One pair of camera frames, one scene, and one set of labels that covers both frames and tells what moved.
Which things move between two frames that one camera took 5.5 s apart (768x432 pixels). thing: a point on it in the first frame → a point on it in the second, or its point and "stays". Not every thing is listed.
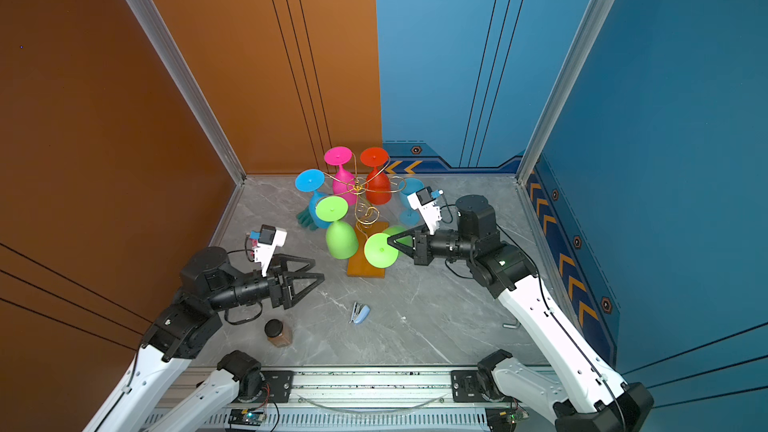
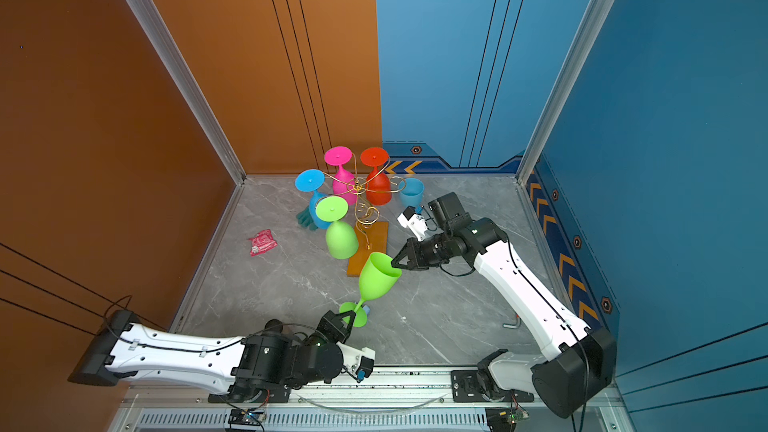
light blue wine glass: x=409 y=216 stays
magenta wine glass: x=344 y=183 stays
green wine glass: x=379 y=252 → x=378 y=274
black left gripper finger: x=289 y=298 → x=351 y=314
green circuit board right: x=504 y=419 stays
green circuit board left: x=246 y=417 stays
